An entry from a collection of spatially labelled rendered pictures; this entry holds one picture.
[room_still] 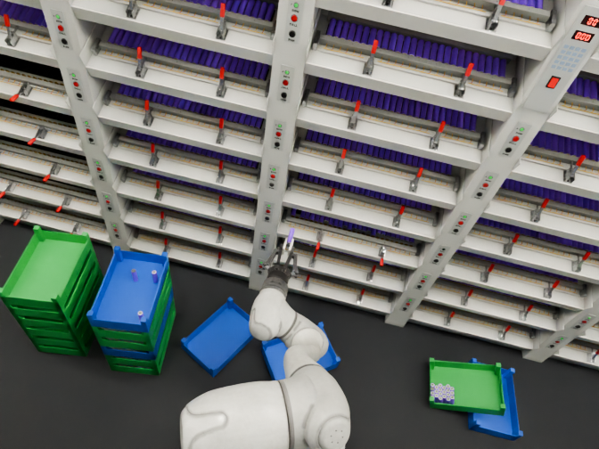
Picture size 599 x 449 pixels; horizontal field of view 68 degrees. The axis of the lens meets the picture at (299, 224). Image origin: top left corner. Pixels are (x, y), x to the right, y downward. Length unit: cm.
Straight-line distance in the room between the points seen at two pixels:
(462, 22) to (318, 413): 98
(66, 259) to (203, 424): 120
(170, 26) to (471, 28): 82
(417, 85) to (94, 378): 167
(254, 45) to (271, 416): 98
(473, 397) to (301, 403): 142
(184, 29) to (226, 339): 132
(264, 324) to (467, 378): 116
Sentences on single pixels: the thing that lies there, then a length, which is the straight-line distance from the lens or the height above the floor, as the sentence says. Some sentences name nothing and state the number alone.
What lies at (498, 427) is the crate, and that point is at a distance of 230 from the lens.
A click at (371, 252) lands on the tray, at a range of 187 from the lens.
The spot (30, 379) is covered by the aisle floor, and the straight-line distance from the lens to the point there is 219.
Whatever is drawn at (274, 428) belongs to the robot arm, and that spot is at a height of 107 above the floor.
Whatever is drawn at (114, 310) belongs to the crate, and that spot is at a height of 40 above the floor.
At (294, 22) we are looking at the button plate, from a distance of 130.
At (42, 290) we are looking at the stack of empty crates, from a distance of 188.
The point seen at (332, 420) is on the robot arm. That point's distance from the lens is 87.
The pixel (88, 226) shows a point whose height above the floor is 12.
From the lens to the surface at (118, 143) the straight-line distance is 190.
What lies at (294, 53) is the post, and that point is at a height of 127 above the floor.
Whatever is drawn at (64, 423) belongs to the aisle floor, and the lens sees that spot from 208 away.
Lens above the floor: 191
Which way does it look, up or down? 49 degrees down
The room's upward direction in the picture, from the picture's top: 13 degrees clockwise
